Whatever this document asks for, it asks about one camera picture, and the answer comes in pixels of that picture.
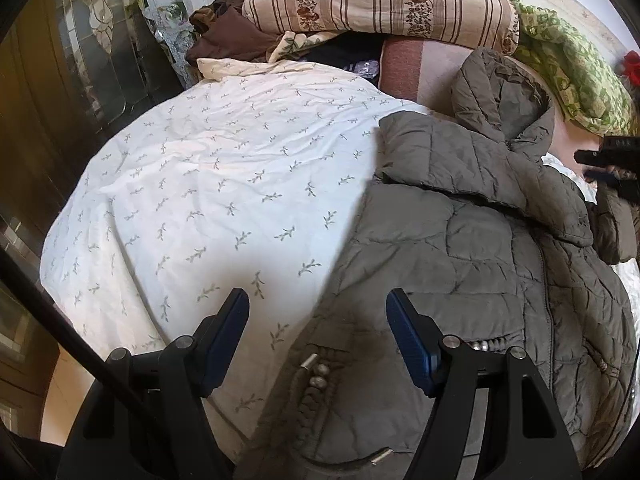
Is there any striped floral pillow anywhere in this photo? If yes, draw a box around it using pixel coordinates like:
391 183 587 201
241 0 521 56

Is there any brown clothing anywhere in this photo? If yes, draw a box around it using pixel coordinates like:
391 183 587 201
186 0 281 66

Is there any white leaf print bedsheet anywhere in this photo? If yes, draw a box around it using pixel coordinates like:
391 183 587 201
39 57 640 463

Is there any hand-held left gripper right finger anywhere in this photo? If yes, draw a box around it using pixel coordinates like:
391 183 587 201
386 287 588 480

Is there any floral printed bag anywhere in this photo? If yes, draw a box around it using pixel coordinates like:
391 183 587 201
140 0 202 88

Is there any dark clothing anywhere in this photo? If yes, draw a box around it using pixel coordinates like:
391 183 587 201
300 42 383 81

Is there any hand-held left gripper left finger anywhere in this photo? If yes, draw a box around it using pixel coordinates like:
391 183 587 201
55 287 250 480

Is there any wooden wardrobe with glass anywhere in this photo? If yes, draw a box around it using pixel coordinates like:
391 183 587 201
0 0 187 431

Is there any cream floral cloth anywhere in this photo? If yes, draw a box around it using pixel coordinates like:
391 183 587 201
269 29 347 64

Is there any grey quilted jacket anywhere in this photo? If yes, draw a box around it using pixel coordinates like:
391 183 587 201
235 46 640 480

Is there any black strap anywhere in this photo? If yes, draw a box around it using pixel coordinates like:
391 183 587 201
0 252 168 443

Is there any red soft object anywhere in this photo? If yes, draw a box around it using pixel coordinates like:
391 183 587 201
619 51 640 87

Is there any green patterned blanket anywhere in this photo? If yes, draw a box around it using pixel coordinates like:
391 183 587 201
497 0 636 136

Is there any pink bed mat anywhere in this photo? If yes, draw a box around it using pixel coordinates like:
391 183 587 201
380 37 616 161

